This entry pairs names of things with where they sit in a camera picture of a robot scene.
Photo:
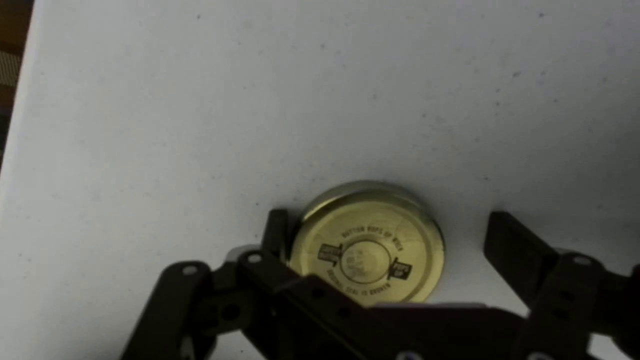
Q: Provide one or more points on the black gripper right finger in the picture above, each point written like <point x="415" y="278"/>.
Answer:
<point x="517" y="256"/>

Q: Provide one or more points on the gold metal jar lid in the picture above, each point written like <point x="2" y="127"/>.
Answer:
<point x="367" y="241"/>

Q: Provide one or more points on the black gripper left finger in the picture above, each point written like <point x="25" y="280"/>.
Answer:
<point x="275" y="233"/>

